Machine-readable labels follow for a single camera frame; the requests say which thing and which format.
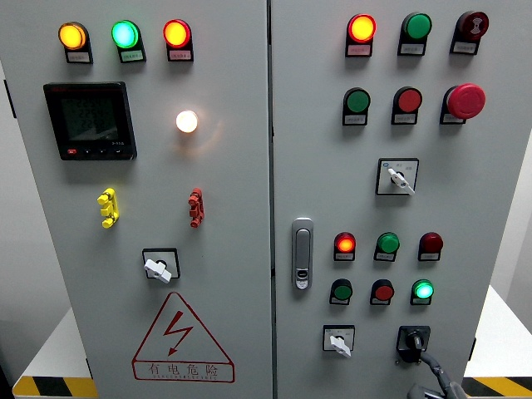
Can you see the black knob turn switch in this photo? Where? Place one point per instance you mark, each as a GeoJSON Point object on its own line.
{"type": "Point", "coordinates": [413, 338]}

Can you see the black door hinge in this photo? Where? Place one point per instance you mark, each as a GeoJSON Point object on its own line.
{"type": "Point", "coordinates": [473, 349]}
{"type": "Point", "coordinates": [89, 368]}
{"type": "Point", "coordinates": [11, 99]}

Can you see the black yellow striped tape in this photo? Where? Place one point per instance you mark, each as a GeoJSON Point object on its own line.
{"type": "Point", "coordinates": [500, 387]}
{"type": "Point", "coordinates": [53, 387]}

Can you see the small label plate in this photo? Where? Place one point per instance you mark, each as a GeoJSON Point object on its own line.
{"type": "Point", "coordinates": [358, 50]}
{"type": "Point", "coordinates": [451, 119]}
{"type": "Point", "coordinates": [344, 256]}
{"type": "Point", "coordinates": [79, 57]}
{"type": "Point", "coordinates": [355, 120]}
{"type": "Point", "coordinates": [412, 49]}
{"type": "Point", "coordinates": [379, 302]}
{"type": "Point", "coordinates": [384, 257]}
{"type": "Point", "coordinates": [420, 301]}
{"type": "Point", "coordinates": [180, 55]}
{"type": "Point", "coordinates": [428, 256]}
{"type": "Point", "coordinates": [132, 56]}
{"type": "Point", "coordinates": [339, 301]}
{"type": "Point", "coordinates": [463, 48]}
{"type": "Point", "coordinates": [405, 119]}

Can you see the small green round lamp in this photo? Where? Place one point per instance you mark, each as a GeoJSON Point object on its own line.
{"type": "Point", "coordinates": [388, 243]}
{"type": "Point", "coordinates": [423, 289]}

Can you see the small red push button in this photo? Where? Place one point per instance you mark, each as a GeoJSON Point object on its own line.
{"type": "Point", "coordinates": [383, 292]}

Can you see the small green push button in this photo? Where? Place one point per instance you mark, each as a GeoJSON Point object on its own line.
{"type": "Point", "coordinates": [343, 292]}

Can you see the small red round lamp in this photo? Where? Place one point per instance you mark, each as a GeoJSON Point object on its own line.
{"type": "Point", "coordinates": [432, 242]}
{"type": "Point", "coordinates": [345, 243]}

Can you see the silver door lock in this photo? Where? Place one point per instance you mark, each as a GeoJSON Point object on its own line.
{"type": "Point", "coordinates": [302, 249]}

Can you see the pale grey cabinet door with lock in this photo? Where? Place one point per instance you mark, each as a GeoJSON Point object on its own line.
{"type": "Point", "coordinates": [332, 174]}

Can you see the red warning triangle sign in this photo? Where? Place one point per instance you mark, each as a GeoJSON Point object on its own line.
{"type": "Point", "coordinates": [182, 370]}

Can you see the large red stop button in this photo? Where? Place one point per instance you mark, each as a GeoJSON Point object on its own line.
{"type": "Point", "coordinates": [466, 101]}

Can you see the dark green round lamp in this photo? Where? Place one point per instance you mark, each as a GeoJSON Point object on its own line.
{"type": "Point", "coordinates": [417, 26]}

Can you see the dark red buzzer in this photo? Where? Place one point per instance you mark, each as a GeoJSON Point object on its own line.
{"type": "Point", "coordinates": [474, 25]}

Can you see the red orange round lamp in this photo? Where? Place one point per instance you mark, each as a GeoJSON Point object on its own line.
{"type": "Point", "coordinates": [361, 28]}
{"type": "Point", "coordinates": [176, 33]}

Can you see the white round lamp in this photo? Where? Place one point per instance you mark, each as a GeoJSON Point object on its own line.
{"type": "Point", "coordinates": [186, 121]}

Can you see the black display meter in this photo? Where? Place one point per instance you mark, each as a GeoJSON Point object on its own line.
{"type": "Point", "coordinates": [91, 119]}

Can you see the bright green round lamp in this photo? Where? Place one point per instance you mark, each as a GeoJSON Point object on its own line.
{"type": "Point", "coordinates": [124, 34]}

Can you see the yellow round lamp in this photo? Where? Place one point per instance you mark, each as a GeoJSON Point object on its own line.
{"type": "Point", "coordinates": [72, 36]}

